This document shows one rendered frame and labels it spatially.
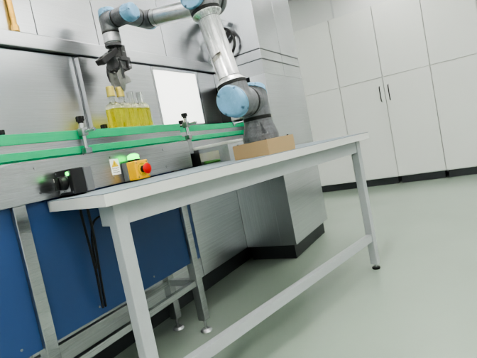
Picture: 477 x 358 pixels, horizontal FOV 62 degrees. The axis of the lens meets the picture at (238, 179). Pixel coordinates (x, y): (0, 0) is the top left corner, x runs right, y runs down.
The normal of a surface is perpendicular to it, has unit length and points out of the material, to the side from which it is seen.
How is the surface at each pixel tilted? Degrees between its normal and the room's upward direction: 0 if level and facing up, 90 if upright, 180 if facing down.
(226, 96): 98
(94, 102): 90
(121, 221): 90
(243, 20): 90
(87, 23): 90
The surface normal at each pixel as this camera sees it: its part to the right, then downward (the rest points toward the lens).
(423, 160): -0.48, 0.16
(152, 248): 0.86, -0.13
